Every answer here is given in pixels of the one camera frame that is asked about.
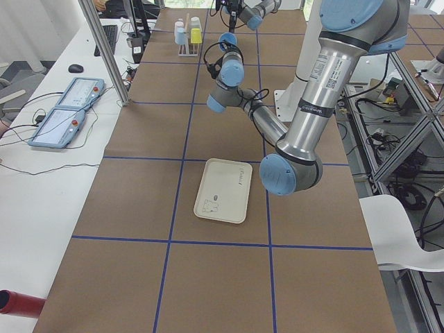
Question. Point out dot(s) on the black computer mouse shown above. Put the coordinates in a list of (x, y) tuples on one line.
[(75, 69)]

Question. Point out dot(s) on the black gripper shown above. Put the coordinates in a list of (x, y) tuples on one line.
[(232, 18)]

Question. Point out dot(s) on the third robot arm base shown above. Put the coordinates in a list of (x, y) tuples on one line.
[(431, 70)]

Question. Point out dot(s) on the cream plastic tray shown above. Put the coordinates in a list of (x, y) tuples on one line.
[(224, 190)]

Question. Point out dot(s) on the yellow plastic cup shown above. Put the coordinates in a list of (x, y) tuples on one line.
[(196, 36)]

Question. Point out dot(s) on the far blue teach pendant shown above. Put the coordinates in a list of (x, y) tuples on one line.
[(80, 93)]

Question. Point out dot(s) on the aluminium frame post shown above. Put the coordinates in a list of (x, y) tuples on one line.
[(94, 23)]

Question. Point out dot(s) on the red cylinder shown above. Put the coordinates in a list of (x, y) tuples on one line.
[(18, 304)]

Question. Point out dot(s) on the pink plastic cup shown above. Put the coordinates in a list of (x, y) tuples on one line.
[(178, 24)]

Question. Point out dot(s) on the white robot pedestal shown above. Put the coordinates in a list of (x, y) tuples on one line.
[(286, 101)]

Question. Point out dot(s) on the black keyboard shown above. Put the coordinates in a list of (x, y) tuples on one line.
[(111, 33)]

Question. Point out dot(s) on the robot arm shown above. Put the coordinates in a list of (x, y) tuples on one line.
[(349, 30), (252, 17)]

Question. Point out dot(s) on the near blue teach pendant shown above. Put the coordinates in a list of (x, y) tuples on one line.
[(58, 128)]

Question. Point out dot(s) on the grey plastic cup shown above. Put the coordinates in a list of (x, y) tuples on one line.
[(194, 22)]

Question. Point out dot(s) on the blue teach pendant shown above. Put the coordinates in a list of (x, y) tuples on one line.
[(80, 93), (58, 128)]

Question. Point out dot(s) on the black box with label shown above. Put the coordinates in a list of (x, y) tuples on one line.
[(138, 44)]

